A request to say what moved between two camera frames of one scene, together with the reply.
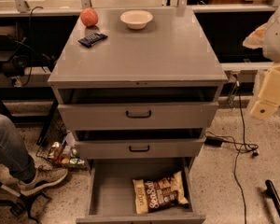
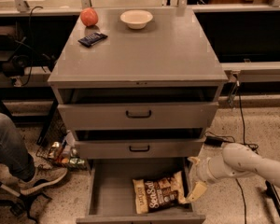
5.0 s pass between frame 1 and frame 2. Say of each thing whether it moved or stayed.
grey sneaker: stayed
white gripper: moved
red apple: stayed
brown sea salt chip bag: stayed
